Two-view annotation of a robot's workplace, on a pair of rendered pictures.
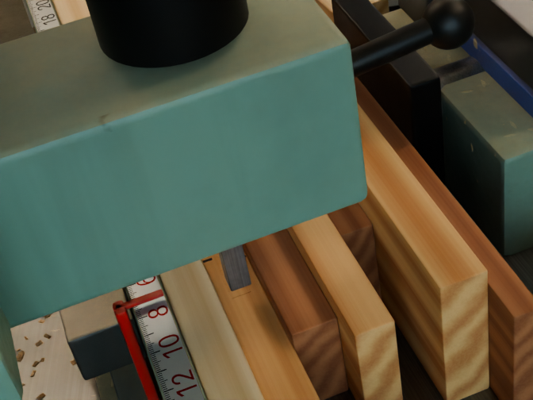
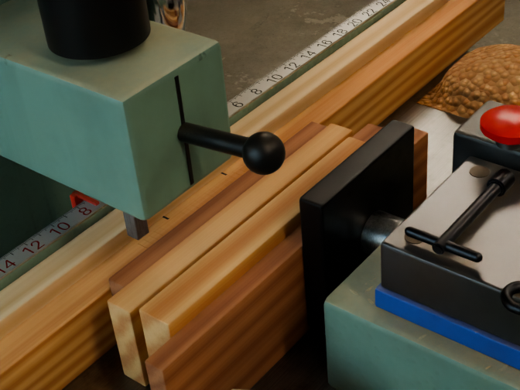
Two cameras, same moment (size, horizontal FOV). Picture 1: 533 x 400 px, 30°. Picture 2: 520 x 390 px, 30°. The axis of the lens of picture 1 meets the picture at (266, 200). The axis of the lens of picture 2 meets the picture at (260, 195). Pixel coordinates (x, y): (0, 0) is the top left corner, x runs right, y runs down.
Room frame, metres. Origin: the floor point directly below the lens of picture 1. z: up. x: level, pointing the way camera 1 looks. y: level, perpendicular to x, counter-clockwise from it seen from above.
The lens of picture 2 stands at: (0.09, -0.37, 1.28)
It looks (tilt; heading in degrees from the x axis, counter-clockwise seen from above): 36 degrees down; 53
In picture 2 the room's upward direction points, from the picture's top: 6 degrees counter-clockwise
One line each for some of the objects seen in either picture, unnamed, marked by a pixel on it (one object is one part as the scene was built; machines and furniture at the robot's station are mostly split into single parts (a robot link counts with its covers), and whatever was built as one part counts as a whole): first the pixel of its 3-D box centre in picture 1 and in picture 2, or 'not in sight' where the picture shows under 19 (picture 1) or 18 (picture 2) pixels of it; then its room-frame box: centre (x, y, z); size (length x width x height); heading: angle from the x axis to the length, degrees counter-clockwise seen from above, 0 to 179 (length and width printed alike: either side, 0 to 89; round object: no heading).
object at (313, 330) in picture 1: (248, 225); (236, 227); (0.35, 0.01, 0.92); 0.19 x 0.02 x 0.05; 12
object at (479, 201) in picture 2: not in sight; (473, 210); (0.38, -0.15, 1.01); 0.07 x 0.04 x 0.01; 12
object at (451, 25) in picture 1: (393, 41); (226, 139); (0.31, -0.06, 1.04); 0.06 x 0.02 x 0.02; 102
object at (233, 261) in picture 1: (227, 238); (131, 198); (0.29, 0.02, 0.97); 0.01 x 0.01 x 0.05; 12
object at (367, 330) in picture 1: (292, 221); (246, 243); (0.35, -0.01, 0.93); 0.20 x 0.02 x 0.06; 12
